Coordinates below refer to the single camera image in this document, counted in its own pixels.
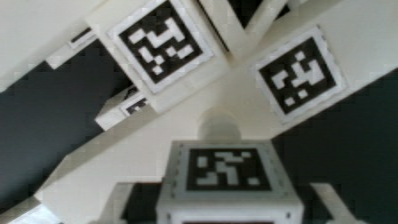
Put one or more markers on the white chair seat plate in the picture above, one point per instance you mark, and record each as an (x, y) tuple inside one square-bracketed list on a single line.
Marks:
[(121, 106)]

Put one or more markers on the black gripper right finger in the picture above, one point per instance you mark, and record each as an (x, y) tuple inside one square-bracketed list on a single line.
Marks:
[(325, 210)]

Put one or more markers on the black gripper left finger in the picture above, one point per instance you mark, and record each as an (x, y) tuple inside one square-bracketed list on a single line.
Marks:
[(130, 206)]

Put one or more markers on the white chair leg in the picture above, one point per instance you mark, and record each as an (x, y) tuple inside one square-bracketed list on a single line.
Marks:
[(226, 185)]

